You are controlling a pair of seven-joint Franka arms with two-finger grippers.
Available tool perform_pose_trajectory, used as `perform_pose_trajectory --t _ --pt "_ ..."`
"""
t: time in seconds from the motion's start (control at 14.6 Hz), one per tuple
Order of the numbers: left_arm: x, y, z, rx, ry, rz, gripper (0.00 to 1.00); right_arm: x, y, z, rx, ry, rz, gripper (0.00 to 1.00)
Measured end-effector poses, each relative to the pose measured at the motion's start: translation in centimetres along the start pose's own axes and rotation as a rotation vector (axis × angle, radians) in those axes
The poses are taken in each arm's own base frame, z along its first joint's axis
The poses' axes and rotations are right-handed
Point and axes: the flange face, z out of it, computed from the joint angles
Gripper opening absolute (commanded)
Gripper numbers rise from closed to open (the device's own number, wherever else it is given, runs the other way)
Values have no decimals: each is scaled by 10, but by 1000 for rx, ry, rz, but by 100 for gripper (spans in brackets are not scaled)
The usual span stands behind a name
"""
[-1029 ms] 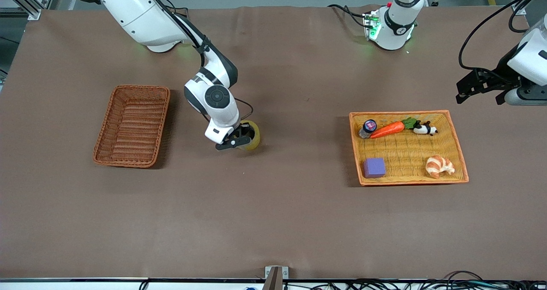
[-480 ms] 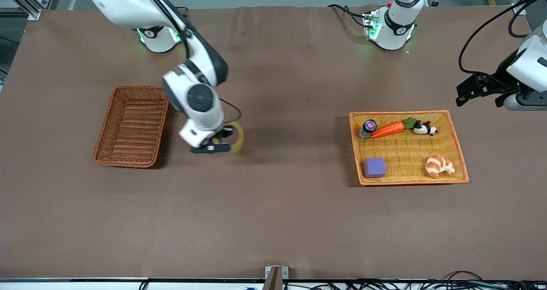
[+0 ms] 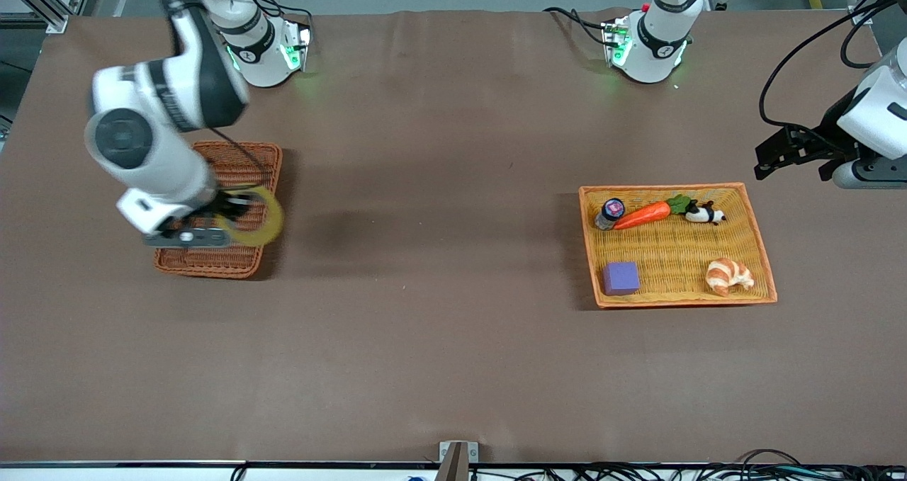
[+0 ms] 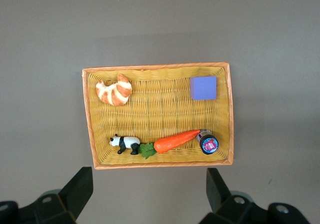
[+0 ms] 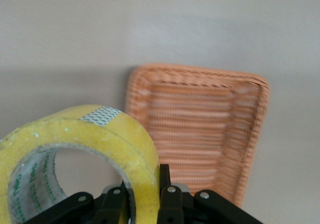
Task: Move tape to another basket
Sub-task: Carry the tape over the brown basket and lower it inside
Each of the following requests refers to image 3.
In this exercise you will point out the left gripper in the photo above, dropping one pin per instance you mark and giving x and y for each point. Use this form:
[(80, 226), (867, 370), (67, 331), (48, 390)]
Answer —
[(826, 139)]

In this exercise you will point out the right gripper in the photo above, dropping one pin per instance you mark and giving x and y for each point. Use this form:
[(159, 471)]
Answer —
[(228, 204)]

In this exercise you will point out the white table edge rail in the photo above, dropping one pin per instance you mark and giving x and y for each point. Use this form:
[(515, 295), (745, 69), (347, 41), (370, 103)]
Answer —
[(142, 472)]

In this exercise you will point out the dark brown wicker basket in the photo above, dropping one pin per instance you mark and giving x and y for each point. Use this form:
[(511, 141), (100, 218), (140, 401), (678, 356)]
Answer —
[(234, 261)]

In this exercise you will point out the clear yellowish tape roll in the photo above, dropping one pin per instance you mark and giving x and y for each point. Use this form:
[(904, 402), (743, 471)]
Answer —
[(273, 219)]

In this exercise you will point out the black white panda toy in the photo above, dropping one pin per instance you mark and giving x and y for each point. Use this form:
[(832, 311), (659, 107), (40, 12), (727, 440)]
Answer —
[(701, 214)]

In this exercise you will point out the grey arm base connector box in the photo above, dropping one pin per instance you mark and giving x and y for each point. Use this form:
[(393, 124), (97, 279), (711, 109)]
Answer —
[(301, 42), (613, 38)]

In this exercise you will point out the small bottle purple cap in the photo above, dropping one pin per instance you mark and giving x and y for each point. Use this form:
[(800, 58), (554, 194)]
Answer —
[(611, 210)]

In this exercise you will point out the brown table cloth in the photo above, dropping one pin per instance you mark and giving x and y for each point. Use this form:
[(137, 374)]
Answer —
[(425, 254)]

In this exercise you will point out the orange toy carrot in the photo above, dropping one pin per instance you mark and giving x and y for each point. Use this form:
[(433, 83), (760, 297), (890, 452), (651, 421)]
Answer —
[(645, 214)]

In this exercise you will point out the light orange wicker basket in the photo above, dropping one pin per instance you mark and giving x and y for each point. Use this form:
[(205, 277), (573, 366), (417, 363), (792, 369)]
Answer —
[(680, 254)]

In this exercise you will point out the metal bracket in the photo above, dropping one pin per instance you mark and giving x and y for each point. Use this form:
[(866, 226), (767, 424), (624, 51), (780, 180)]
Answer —
[(453, 463)]

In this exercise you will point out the toy croissant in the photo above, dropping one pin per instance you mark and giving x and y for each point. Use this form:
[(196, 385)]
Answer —
[(724, 274)]

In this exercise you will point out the purple cube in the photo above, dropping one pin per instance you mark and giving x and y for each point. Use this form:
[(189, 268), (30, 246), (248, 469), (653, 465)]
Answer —
[(621, 278)]

